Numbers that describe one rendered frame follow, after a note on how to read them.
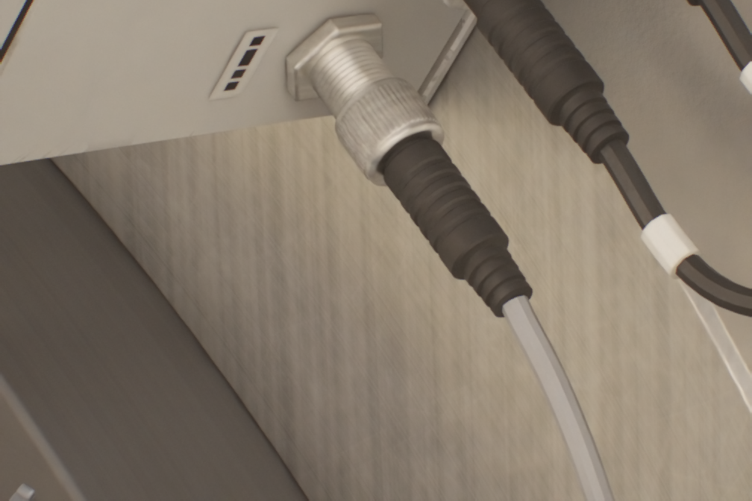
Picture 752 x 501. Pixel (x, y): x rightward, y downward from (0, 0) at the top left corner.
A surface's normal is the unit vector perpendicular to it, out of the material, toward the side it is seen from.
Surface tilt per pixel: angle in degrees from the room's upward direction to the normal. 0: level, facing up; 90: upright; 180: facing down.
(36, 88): 132
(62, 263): 36
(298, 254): 90
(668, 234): 53
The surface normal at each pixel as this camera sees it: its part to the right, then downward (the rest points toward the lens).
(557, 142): -0.75, 0.12
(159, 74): 0.52, 0.72
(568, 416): -0.09, -0.25
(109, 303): 0.37, -0.73
